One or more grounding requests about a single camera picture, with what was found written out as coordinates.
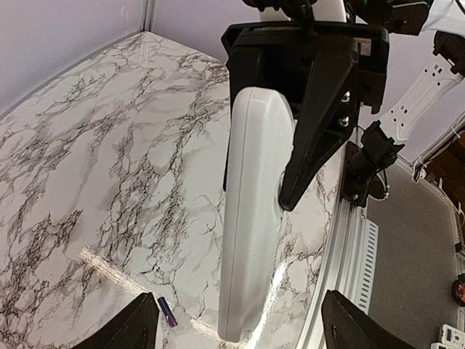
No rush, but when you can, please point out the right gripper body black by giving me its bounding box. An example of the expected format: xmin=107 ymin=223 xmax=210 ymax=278
xmin=222 ymin=21 xmax=389 ymax=114

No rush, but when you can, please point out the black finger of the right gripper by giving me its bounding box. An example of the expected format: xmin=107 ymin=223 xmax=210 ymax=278
xmin=278 ymin=38 xmax=360 ymax=211

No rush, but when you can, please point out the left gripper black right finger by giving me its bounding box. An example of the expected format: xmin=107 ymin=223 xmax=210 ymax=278
xmin=321 ymin=290 xmax=409 ymax=349

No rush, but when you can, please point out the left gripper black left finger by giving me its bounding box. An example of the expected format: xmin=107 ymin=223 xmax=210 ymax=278
xmin=74 ymin=293 xmax=159 ymax=349

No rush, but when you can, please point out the white remote control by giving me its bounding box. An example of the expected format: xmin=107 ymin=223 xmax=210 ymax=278
xmin=217 ymin=87 xmax=294 ymax=342

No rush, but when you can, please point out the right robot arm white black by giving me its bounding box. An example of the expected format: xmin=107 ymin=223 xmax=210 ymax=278
xmin=222 ymin=1 xmax=464 ymax=211

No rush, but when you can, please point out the front aluminium rail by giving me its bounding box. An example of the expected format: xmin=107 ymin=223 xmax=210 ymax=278
xmin=296 ymin=145 xmax=382 ymax=349

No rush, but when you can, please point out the left aluminium frame post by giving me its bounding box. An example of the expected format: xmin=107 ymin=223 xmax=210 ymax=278
xmin=140 ymin=0 xmax=157 ymax=32

